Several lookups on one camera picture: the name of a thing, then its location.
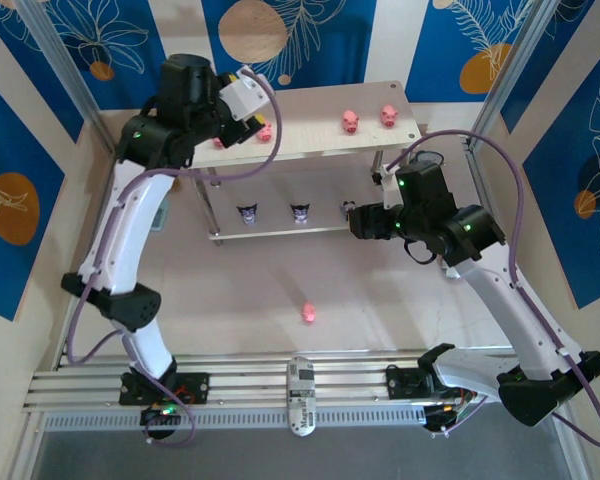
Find white two-tier shelf chrome legs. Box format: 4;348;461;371
178;81;423;247

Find teal alarm clock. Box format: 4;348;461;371
408;147;446;169

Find light blue calculator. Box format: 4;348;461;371
151;195;171;234

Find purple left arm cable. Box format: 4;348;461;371
65;67;283;451

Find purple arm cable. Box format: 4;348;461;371
65;67;283;451
382;128;600;449

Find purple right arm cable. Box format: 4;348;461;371
382;128;600;449

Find aluminium corner post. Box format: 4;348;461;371
467;0;549;151
17;0;121;159

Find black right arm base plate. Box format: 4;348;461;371
385;367;431;401

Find aluminium rail frame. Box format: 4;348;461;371
22;349;566;416

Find white slotted cable duct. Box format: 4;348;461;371
42;404;429;432

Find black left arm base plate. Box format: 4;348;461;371
118;372;212;407

